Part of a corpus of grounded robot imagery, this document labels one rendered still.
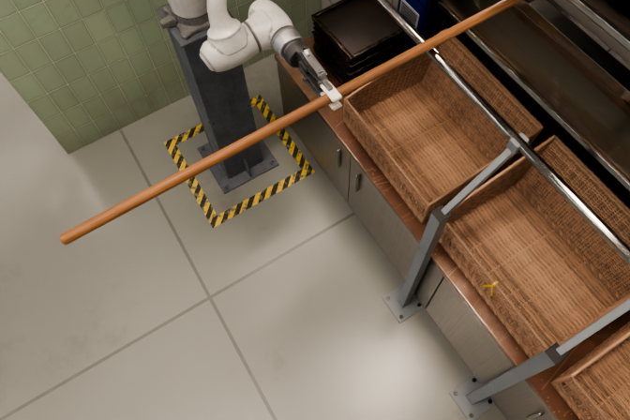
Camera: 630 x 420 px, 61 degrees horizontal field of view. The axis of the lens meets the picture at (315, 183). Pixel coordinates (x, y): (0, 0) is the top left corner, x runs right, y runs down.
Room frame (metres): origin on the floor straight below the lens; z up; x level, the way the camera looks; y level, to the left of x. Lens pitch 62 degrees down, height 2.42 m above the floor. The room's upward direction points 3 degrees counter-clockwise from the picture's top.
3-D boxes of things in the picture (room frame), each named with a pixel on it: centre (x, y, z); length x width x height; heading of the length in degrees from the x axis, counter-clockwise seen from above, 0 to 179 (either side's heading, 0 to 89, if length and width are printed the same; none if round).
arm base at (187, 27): (1.47, 0.41, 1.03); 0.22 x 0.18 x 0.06; 119
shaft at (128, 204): (0.96, -0.11, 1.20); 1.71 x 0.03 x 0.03; 120
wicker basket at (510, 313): (0.63, -0.76, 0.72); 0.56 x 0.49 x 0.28; 29
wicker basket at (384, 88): (1.14, -0.47, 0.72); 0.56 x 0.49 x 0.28; 28
